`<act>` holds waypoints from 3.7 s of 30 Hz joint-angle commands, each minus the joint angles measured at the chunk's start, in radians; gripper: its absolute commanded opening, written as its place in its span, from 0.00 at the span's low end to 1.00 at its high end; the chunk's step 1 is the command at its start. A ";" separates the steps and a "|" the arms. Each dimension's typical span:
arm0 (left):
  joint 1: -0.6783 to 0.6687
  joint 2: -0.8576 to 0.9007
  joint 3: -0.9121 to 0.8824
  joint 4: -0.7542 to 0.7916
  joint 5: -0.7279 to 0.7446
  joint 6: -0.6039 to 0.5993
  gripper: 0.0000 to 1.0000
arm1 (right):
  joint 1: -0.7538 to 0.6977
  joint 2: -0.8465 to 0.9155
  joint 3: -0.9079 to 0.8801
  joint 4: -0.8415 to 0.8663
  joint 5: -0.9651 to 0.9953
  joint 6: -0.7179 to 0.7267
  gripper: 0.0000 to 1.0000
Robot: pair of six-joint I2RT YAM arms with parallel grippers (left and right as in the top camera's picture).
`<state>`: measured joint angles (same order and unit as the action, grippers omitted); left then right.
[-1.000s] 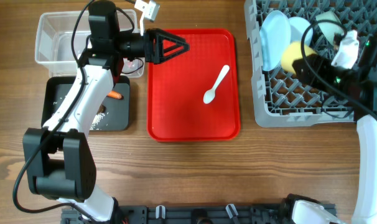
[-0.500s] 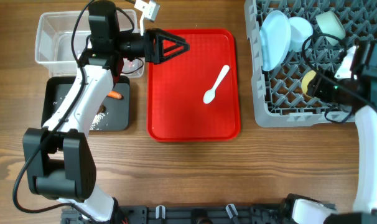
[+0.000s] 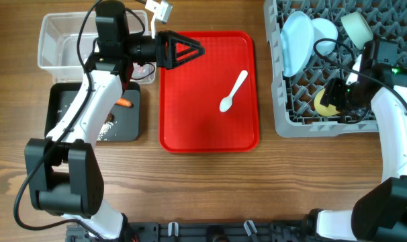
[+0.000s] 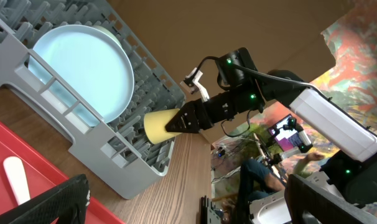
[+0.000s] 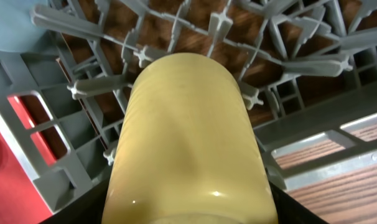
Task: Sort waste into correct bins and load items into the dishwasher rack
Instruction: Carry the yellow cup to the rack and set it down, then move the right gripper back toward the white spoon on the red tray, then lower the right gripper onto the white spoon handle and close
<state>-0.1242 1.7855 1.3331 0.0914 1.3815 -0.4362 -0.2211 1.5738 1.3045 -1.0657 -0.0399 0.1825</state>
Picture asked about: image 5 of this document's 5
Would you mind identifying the red serving tray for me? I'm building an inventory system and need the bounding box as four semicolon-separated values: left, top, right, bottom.
0;96;66;223

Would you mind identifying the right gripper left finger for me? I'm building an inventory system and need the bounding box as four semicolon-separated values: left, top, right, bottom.
40;179;109;224

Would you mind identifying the large light blue plate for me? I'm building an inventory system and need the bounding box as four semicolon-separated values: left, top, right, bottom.
0;0;49;53

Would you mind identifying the grey dishwasher rack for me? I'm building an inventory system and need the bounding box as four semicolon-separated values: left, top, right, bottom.
0;1;377;213

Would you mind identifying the yellow plastic cup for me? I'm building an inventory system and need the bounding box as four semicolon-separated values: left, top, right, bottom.
102;53;278;223

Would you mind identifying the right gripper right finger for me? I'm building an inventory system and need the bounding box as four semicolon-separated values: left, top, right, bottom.
269;182;328;224

